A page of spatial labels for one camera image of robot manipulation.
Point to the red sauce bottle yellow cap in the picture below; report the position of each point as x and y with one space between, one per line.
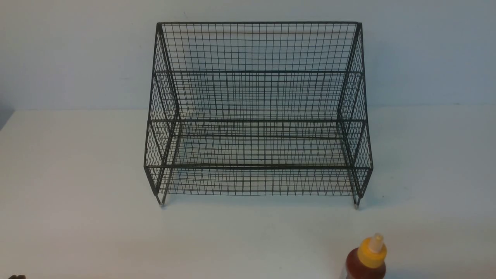
367 261

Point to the black wire mesh shelf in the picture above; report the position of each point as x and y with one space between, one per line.
258 108

